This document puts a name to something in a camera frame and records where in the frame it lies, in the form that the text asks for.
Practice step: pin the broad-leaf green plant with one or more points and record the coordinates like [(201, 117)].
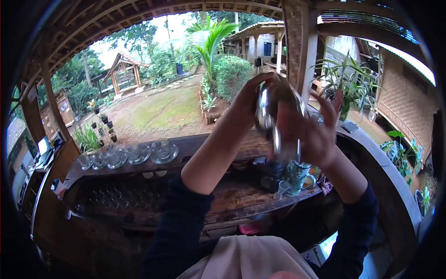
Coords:
[(402, 153)]

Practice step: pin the black round canister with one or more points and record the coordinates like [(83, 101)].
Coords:
[(273, 176)]

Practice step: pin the open laptop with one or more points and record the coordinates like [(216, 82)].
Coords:
[(44, 148)]

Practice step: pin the wooden garden hut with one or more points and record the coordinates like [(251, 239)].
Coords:
[(123, 73)]

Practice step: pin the person's body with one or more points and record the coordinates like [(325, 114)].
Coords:
[(244, 260)]

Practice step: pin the person's right hand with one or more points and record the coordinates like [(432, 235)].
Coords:
[(317, 139)]

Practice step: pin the palm tree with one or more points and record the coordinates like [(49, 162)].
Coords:
[(212, 45)]

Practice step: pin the row of black plant pots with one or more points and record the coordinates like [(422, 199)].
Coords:
[(104, 122)]

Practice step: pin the white box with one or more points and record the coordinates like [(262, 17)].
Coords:
[(322, 249)]

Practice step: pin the small clear glass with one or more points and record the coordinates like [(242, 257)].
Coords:
[(281, 190)]

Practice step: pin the trimmed green hedge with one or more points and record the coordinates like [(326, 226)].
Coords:
[(230, 76)]

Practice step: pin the wooden cabinet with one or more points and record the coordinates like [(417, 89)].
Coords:
[(57, 113)]

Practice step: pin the potted long-leaf plant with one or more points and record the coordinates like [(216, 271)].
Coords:
[(348, 83)]

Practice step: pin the person's right fingers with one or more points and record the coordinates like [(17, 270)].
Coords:
[(324, 106)]

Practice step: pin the woven bamboo wall building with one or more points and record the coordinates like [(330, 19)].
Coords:
[(406, 101)]

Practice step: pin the blue bin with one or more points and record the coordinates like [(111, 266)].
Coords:
[(179, 69)]

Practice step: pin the clear glass jar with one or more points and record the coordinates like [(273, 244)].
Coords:
[(266, 115)]

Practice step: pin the person's left fingers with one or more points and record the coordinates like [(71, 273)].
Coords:
[(263, 79)]

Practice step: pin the green patterned mug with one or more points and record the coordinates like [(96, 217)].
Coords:
[(296, 178)]

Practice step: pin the dark wooden bar counter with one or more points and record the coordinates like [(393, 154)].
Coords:
[(230, 198)]

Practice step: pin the pink plastic thing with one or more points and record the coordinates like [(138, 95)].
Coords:
[(250, 228)]

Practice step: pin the dark phone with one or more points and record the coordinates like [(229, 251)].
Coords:
[(349, 127)]

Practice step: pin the row of drinking glasses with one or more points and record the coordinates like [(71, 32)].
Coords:
[(122, 198)]

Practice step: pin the person's left hand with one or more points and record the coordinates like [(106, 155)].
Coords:
[(245, 101)]

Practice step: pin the woven wooden post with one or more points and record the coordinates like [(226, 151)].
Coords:
[(299, 45)]

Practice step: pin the green grassy plant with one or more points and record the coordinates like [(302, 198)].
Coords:
[(87, 137)]

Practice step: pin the roofed house with blue door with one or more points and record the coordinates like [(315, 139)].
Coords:
[(261, 43)]

